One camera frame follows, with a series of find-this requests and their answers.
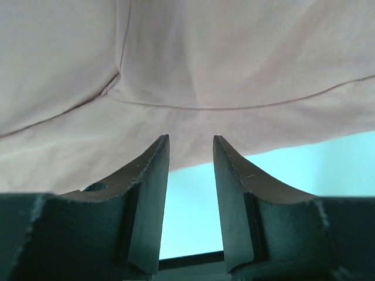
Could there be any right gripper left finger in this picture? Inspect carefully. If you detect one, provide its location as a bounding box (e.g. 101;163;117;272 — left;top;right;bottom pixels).
63;135;170;275

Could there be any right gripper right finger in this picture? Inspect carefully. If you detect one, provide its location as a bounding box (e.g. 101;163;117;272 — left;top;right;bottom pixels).
213;135;314;272

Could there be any pink t shirt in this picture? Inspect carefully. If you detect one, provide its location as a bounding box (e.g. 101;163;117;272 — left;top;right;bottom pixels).
1;1;374;193

